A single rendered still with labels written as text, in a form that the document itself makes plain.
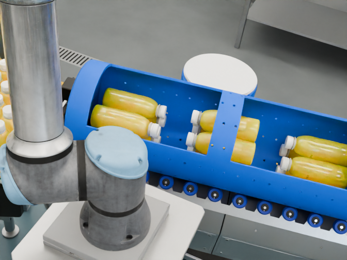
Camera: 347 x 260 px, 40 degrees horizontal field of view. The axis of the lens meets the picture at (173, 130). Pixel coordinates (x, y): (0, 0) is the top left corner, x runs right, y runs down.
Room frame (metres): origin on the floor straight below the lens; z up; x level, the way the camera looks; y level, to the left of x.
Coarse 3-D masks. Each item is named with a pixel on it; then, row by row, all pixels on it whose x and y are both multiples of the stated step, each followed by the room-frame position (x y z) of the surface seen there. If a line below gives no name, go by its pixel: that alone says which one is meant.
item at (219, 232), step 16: (160, 176) 1.02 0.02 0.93; (224, 192) 0.99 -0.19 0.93; (272, 208) 0.96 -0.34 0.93; (208, 224) 0.92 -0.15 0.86; (224, 224) 0.92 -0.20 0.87; (240, 224) 0.92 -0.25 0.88; (256, 224) 0.91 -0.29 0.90; (192, 240) 0.96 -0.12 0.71; (208, 240) 0.94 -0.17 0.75; (224, 240) 0.92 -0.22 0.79; (240, 240) 0.90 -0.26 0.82; (256, 240) 0.90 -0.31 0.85; (272, 240) 0.89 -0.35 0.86; (288, 240) 0.89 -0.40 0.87; (304, 240) 0.89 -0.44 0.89; (320, 240) 0.89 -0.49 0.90; (224, 256) 0.97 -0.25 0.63; (240, 256) 0.95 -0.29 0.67; (256, 256) 0.93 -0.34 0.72; (272, 256) 0.91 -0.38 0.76; (288, 256) 0.89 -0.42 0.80; (304, 256) 0.88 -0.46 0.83; (320, 256) 0.87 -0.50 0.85; (336, 256) 0.87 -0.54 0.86
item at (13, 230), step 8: (0, 184) 0.90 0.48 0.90; (0, 192) 0.89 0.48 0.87; (0, 200) 0.89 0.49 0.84; (8, 200) 0.89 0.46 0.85; (0, 208) 0.89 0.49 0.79; (8, 208) 0.89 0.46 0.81; (16, 208) 0.89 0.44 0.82; (0, 216) 0.89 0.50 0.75; (8, 216) 0.89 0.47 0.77; (16, 216) 0.89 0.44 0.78; (8, 224) 1.33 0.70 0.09; (8, 232) 1.34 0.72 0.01; (16, 232) 1.34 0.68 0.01
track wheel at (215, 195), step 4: (212, 188) 0.95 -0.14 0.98; (216, 188) 0.95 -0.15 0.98; (208, 192) 0.95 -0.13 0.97; (212, 192) 0.95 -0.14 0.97; (216, 192) 0.95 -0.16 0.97; (220, 192) 0.95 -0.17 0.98; (208, 196) 0.94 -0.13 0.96; (212, 196) 0.94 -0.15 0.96; (216, 196) 0.94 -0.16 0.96; (220, 196) 0.94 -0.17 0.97; (212, 200) 0.93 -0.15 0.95; (216, 200) 0.93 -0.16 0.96
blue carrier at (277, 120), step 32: (96, 64) 1.12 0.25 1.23; (96, 96) 1.20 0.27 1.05; (160, 96) 1.21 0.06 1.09; (192, 96) 1.20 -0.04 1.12; (224, 96) 1.07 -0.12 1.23; (96, 128) 0.96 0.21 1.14; (224, 128) 0.97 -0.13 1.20; (288, 128) 1.16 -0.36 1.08; (320, 128) 1.15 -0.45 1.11; (160, 160) 0.93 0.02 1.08; (192, 160) 0.92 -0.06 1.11; (224, 160) 0.92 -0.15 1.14; (256, 160) 1.11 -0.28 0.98; (256, 192) 0.90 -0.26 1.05; (288, 192) 0.89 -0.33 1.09; (320, 192) 0.88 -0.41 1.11
